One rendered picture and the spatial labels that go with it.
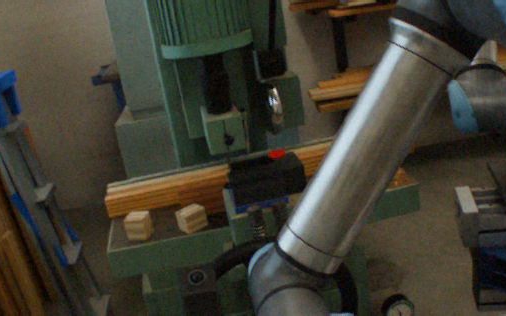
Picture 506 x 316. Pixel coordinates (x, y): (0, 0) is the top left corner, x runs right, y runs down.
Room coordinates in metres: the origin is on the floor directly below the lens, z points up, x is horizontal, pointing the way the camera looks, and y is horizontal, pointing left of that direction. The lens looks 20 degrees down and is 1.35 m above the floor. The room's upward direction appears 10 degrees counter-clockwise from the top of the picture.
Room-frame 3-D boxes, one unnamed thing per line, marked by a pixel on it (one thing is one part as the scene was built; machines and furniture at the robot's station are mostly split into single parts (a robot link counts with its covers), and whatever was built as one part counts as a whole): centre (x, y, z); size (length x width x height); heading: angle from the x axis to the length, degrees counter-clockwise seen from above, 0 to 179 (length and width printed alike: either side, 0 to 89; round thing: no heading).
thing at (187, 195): (1.00, 0.03, 0.93); 0.24 x 0.01 x 0.06; 96
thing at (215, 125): (1.10, 0.04, 1.03); 0.14 x 0.07 x 0.09; 6
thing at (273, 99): (1.22, -0.07, 1.02); 0.12 x 0.03 x 0.12; 6
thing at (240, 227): (0.90, -0.02, 0.92); 0.15 x 0.13 x 0.09; 96
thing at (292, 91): (1.28, -0.10, 1.02); 0.09 x 0.07 x 0.12; 96
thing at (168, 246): (0.98, -0.01, 0.87); 0.61 x 0.30 x 0.06; 96
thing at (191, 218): (0.94, 0.12, 0.92); 0.04 x 0.03 x 0.04; 126
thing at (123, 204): (1.09, -0.02, 0.92); 0.67 x 0.02 x 0.04; 96
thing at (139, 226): (0.94, 0.22, 0.92); 0.04 x 0.04 x 0.04; 75
